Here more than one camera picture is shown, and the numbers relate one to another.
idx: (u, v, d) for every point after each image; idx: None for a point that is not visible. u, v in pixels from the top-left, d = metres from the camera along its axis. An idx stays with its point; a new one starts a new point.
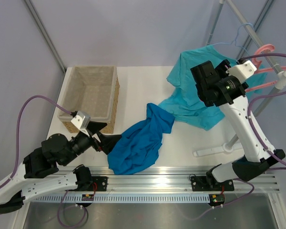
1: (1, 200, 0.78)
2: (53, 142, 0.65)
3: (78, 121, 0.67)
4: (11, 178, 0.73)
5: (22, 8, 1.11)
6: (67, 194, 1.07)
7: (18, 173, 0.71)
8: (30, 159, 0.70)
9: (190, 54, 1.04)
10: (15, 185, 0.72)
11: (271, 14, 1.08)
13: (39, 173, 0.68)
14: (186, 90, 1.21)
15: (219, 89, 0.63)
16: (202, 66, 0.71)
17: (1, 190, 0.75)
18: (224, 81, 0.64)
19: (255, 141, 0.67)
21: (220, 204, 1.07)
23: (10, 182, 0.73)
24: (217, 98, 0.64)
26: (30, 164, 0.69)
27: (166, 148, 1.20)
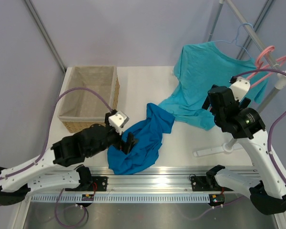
1: (15, 186, 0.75)
2: (96, 131, 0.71)
3: (119, 119, 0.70)
4: (35, 163, 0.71)
5: (22, 8, 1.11)
6: (62, 194, 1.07)
7: (44, 158, 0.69)
8: (62, 144, 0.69)
9: (192, 48, 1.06)
10: (36, 171, 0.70)
11: (271, 15, 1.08)
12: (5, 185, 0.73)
13: (68, 160, 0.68)
14: (187, 86, 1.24)
15: (239, 123, 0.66)
16: (222, 95, 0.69)
17: (20, 174, 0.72)
18: (243, 115, 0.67)
19: (276, 177, 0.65)
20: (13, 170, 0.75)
21: (220, 204, 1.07)
23: (33, 167, 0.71)
24: (237, 131, 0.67)
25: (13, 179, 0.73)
26: (62, 150, 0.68)
27: (166, 148, 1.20)
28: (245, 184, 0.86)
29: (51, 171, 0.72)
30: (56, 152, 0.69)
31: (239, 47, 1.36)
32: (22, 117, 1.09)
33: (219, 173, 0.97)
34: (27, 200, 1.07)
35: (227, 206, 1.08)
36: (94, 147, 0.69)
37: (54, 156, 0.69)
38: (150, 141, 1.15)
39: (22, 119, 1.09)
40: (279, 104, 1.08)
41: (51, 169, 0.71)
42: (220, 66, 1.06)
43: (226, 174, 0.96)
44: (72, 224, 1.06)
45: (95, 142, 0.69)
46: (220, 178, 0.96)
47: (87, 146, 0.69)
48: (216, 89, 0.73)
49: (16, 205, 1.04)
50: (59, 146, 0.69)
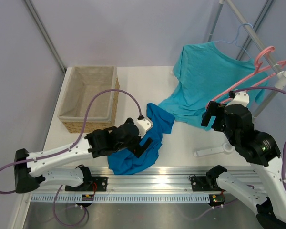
1: (41, 171, 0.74)
2: (130, 127, 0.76)
3: (147, 124, 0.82)
4: (70, 149, 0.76)
5: (22, 8, 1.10)
6: (59, 194, 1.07)
7: (79, 145, 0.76)
8: (95, 136, 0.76)
9: (192, 48, 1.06)
10: (69, 157, 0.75)
11: (271, 15, 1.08)
12: (35, 167, 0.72)
13: (100, 151, 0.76)
14: (187, 85, 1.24)
15: (255, 150, 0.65)
16: (242, 118, 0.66)
17: (52, 158, 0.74)
18: (260, 140, 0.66)
19: None
20: (43, 153, 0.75)
21: (220, 204, 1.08)
23: (67, 152, 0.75)
24: (252, 157, 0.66)
25: (43, 162, 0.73)
26: (95, 141, 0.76)
27: (166, 148, 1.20)
28: (250, 199, 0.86)
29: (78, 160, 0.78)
30: (90, 142, 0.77)
31: (239, 48, 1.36)
32: (22, 117, 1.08)
33: (219, 177, 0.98)
34: (27, 200, 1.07)
35: (227, 206, 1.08)
36: (125, 141, 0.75)
37: (89, 145, 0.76)
38: (151, 141, 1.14)
39: (22, 118, 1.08)
40: (279, 104, 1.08)
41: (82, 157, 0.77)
42: (220, 66, 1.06)
43: (229, 182, 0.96)
44: (73, 224, 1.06)
45: (128, 136, 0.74)
46: (220, 182, 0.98)
47: (119, 141, 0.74)
48: (234, 109, 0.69)
49: (16, 205, 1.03)
50: (93, 137, 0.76)
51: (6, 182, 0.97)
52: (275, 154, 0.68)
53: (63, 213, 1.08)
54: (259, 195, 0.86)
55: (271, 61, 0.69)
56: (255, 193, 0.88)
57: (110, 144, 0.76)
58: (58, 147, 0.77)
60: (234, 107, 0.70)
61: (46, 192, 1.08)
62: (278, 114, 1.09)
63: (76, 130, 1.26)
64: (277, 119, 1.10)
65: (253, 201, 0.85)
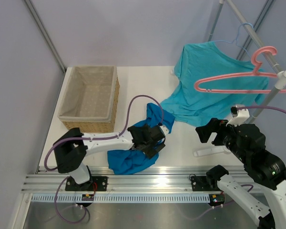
1: (91, 151, 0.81)
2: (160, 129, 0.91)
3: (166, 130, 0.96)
4: (118, 136, 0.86)
5: (22, 7, 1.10)
6: (59, 194, 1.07)
7: (126, 135, 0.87)
8: (136, 130, 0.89)
9: (193, 48, 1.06)
10: (116, 143, 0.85)
11: (271, 15, 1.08)
12: (91, 146, 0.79)
13: (136, 144, 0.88)
14: (187, 85, 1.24)
15: (263, 173, 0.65)
16: (256, 141, 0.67)
17: (104, 140, 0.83)
18: (269, 164, 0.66)
19: None
20: (96, 135, 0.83)
21: (220, 204, 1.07)
23: (116, 139, 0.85)
24: (261, 180, 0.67)
25: (97, 143, 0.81)
26: (135, 134, 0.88)
27: (166, 148, 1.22)
28: (253, 210, 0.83)
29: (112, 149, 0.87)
30: (131, 134, 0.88)
31: (239, 47, 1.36)
32: (22, 117, 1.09)
33: (221, 180, 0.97)
34: (27, 200, 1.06)
35: (227, 206, 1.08)
36: (155, 140, 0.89)
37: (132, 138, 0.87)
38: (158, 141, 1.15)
39: (22, 119, 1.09)
40: (279, 103, 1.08)
41: (121, 146, 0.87)
42: (220, 66, 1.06)
43: (230, 187, 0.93)
44: (76, 221, 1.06)
45: (159, 136, 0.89)
46: (222, 185, 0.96)
47: (152, 139, 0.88)
48: (248, 131, 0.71)
49: (16, 205, 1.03)
50: (134, 130, 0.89)
51: (7, 181, 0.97)
52: (283, 179, 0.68)
53: (64, 213, 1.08)
54: (262, 207, 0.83)
55: (271, 61, 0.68)
56: (258, 203, 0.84)
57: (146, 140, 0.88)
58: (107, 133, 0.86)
60: (248, 129, 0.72)
61: (46, 192, 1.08)
62: (278, 114, 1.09)
63: None
64: (278, 119, 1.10)
65: (256, 213, 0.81)
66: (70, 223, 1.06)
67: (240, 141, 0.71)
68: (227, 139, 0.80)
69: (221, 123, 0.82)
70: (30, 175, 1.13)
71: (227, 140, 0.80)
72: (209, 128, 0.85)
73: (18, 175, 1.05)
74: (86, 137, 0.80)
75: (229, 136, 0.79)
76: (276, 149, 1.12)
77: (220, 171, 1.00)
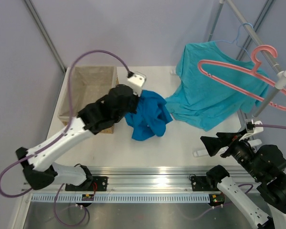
1: (46, 163, 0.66)
2: (122, 88, 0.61)
3: (139, 80, 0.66)
4: (65, 132, 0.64)
5: (22, 7, 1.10)
6: (60, 194, 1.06)
7: (74, 126, 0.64)
8: (86, 111, 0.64)
9: (194, 47, 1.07)
10: (67, 142, 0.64)
11: (271, 14, 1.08)
12: (37, 161, 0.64)
13: (99, 125, 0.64)
14: (188, 85, 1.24)
15: (278, 196, 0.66)
16: (278, 168, 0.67)
17: (51, 148, 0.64)
18: (285, 188, 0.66)
19: None
20: (41, 146, 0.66)
21: (220, 204, 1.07)
23: (64, 138, 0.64)
24: (274, 202, 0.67)
25: (44, 154, 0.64)
26: (88, 116, 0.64)
27: (167, 148, 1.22)
28: (252, 216, 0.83)
29: (77, 141, 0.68)
30: (83, 121, 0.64)
31: (239, 48, 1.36)
32: (22, 117, 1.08)
33: (222, 182, 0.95)
34: (27, 200, 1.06)
35: (227, 206, 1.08)
36: (120, 109, 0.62)
37: (83, 124, 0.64)
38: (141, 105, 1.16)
39: (21, 118, 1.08)
40: (279, 103, 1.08)
41: (81, 137, 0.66)
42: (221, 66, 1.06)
43: (231, 191, 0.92)
44: (75, 223, 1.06)
45: (126, 100, 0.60)
46: (222, 188, 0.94)
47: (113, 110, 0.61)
48: (271, 156, 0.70)
49: (16, 205, 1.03)
50: (86, 113, 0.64)
51: (6, 181, 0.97)
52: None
53: (63, 213, 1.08)
54: (261, 213, 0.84)
55: (271, 61, 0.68)
56: (257, 210, 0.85)
57: (107, 116, 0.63)
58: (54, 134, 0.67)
60: (270, 152, 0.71)
61: (46, 192, 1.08)
62: (278, 114, 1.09)
63: None
64: (278, 119, 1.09)
65: (255, 219, 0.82)
66: (70, 224, 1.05)
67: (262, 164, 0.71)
68: (241, 155, 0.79)
69: (235, 138, 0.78)
70: None
71: (240, 157, 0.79)
72: (220, 143, 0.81)
73: (17, 175, 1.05)
74: (29, 155, 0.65)
75: (243, 152, 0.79)
76: None
77: (221, 171, 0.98)
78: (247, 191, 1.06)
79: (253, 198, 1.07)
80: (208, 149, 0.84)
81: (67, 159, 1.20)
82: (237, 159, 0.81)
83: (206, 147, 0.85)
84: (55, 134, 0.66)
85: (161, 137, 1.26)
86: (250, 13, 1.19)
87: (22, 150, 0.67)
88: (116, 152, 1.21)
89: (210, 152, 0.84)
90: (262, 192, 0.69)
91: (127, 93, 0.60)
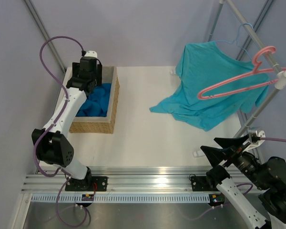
1: (65, 130, 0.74)
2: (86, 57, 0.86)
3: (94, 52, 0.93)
4: (68, 99, 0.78)
5: (21, 7, 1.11)
6: (61, 194, 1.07)
7: (72, 93, 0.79)
8: (74, 81, 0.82)
9: (194, 47, 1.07)
10: (75, 104, 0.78)
11: (271, 15, 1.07)
12: (60, 127, 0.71)
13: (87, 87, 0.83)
14: (188, 85, 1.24)
15: (280, 207, 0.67)
16: (284, 183, 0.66)
17: (65, 113, 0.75)
18: None
19: None
20: (54, 118, 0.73)
21: (220, 204, 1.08)
23: (70, 102, 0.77)
24: (276, 213, 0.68)
25: (62, 120, 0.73)
26: (76, 84, 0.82)
27: (167, 146, 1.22)
28: (251, 219, 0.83)
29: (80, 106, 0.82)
30: (75, 87, 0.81)
31: (239, 48, 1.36)
32: (22, 117, 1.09)
33: (222, 184, 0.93)
34: (27, 200, 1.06)
35: (227, 206, 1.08)
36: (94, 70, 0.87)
37: (77, 88, 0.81)
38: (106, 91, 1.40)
39: (22, 118, 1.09)
40: (279, 104, 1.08)
41: (81, 100, 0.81)
42: (221, 66, 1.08)
43: (231, 193, 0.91)
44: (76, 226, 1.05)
45: (95, 62, 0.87)
46: (222, 189, 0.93)
47: (91, 71, 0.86)
48: (278, 171, 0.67)
49: (16, 205, 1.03)
50: (72, 83, 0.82)
51: (7, 181, 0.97)
52: None
53: (63, 214, 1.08)
54: (259, 216, 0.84)
55: (271, 61, 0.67)
56: (255, 213, 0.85)
57: (87, 79, 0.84)
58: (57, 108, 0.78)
60: (279, 166, 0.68)
61: (48, 192, 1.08)
62: (278, 114, 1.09)
63: (76, 130, 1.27)
64: (277, 119, 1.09)
65: (253, 222, 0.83)
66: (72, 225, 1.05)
67: (268, 177, 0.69)
68: (245, 166, 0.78)
69: (239, 150, 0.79)
70: (30, 175, 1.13)
71: (244, 167, 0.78)
72: (225, 156, 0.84)
73: (17, 175, 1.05)
74: (48, 127, 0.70)
75: (247, 163, 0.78)
76: (276, 150, 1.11)
77: (221, 171, 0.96)
78: (247, 191, 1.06)
79: (252, 198, 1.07)
80: (211, 159, 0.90)
81: None
82: (240, 169, 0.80)
83: (210, 157, 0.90)
84: (59, 106, 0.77)
85: (161, 137, 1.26)
86: (249, 13, 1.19)
87: (37, 129, 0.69)
88: (117, 152, 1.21)
89: (213, 162, 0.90)
90: (264, 202, 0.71)
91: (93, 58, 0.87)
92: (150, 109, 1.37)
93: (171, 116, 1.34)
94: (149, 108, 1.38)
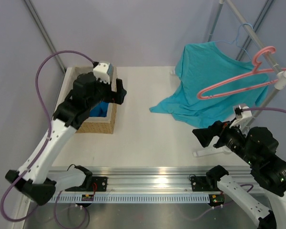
1: (43, 174, 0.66)
2: (83, 78, 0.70)
3: (104, 66, 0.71)
4: (49, 138, 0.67)
5: (21, 7, 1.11)
6: (61, 194, 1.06)
7: (56, 129, 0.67)
8: (62, 110, 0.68)
9: (193, 48, 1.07)
10: (56, 145, 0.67)
11: (271, 15, 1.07)
12: (34, 174, 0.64)
13: (77, 118, 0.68)
14: (188, 85, 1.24)
15: (271, 179, 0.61)
16: (268, 147, 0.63)
17: (42, 156, 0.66)
18: (277, 170, 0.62)
19: None
20: (31, 161, 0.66)
21: (220, 204, 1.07)
23: (50, 142, 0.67)
24: (269, 186, 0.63)
25: (38, 165, 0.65)
26: (64, 114, 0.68)
27: (166, 146, 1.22)
28: (253, 210, 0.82)
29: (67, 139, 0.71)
30: (62, 119, 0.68)
31: (239, 48, 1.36)
32: (21, 117, 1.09)
33: (221, 181, 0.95)
34: (27, 200, 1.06)
35: (227, 206, 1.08)
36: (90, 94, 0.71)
37: (63, 122, 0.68)
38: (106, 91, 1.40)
39: (21, 118, 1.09)
40: (279, 104, 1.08)
41: (67, 136, 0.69)
42: (221, 66, 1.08)
43: (230, 188, 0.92)
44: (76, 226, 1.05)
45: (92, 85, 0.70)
46: (222, 186, 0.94)
47: (85, 97, 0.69)
48: (260, 136, 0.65)
49: (16, 205, 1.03)
50: (61, 110, 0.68)
51: (7, 181, 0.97)
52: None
53: (63, 214, 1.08)
54: (262, 207, 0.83)
55: (271, 61, 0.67)
56: (258, 204, 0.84)
57: (81, 108, 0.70)
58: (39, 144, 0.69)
60: (261, 133, 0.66)
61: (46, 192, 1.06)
62: (278, 114, 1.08)
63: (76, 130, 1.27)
64: (277, 120, 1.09)
65: (256, 214, 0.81)
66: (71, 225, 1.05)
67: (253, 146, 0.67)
68: (233, 142, 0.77)
69: (225, 125, 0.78)
70: None
71: (233, 143, 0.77)
72: (211, 131, 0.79)
73: None
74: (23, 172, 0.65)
75: (234, 139, 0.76)
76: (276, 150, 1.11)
77: (221, 171, 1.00)
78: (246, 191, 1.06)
79: None
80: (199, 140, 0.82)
81: (66, 160, 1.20)
82: (229, 147, 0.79)
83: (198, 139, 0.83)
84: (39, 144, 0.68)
85: (161, 137, 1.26)
86: (249, 13, 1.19)
87: (12, 171, 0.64)
88: (117, 152, 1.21)
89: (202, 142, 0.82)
90: (255, 178, 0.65)
91: (90, 80, 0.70)
92: (150, 109, 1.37)
93: (171, 117, 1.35)
94: (149, 108, 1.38)
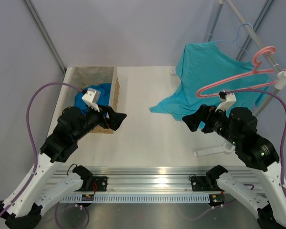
1: (26, 207, 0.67)
2: (67, 113, 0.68)
3: (90, 96, 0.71)
4: (35, 173, 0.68)
5: (22, 7, 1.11)
6: None
7: (41, 163, 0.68)
8: (48, 145, 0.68)
9: (194, 47, 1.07)
10: (41, 179, 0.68)
11: (271, 15, 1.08)
12: (17, 209, 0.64)
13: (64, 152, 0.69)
14: (188, 85, 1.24)
15: (253, 155, 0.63)
16: (247, 124, 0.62)
17: (27, 190, 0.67)
18: (258, 145, 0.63)
19: None
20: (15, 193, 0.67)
21: (220, 204, 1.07)
23: (35, 177, 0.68)
24: (250, 162, 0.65)
25: (22, 199, 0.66)
26: (50, 149, 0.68)
27: (166, 146, 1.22)
28: (252, 202, 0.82)
29: (53, 173, 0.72)
30: (48, 154, 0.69)
31: (239, 48, 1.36)
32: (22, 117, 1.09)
33: (220, 178, 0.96)
34: None
35: (227, 206, 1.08)
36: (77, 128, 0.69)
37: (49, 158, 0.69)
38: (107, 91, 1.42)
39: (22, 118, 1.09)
40: (279, 104, 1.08)
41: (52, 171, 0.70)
42: (221, 66, 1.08)
43: (230, 184, 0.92)
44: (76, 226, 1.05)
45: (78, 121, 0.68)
46: (221, 183, 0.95)
47: (72, 132, 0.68)
48: (240, 113, 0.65)
49: None
50: (48, 145, 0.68)
51: (7, 181, 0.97)
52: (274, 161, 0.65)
53: (63, 214, 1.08)
54: (260, 199, 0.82)
55: (271, 61, 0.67)
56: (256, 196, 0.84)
57: (68, 142, 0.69)
58: (25, 176, 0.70)
60: (241, 112, 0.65)
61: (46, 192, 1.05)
62: (278, 114, 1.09)
63: None
64: (277, 119, 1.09)
65: (254, 205, 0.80)
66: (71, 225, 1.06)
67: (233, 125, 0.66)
68: (218, 125, 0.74)
69: (211, 109, 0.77)
70: None
71: (218, 126, 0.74)
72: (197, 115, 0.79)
73: (17, 175, 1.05)
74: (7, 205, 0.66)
75: (219, 122, 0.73)
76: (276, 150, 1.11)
77: (220, 170, 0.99)
78: None
79: None
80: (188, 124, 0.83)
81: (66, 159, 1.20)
82: (215, 130, 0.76)
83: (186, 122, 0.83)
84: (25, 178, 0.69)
85: (161, 137, 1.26)
86: (249, 13, 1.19)
87: None
88: (117, 152, 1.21)
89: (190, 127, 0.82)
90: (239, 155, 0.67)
91: (76, 115, 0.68)
92: (150, 109, 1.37)
93: (171, 116, 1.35)
94: (149, 108, 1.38)
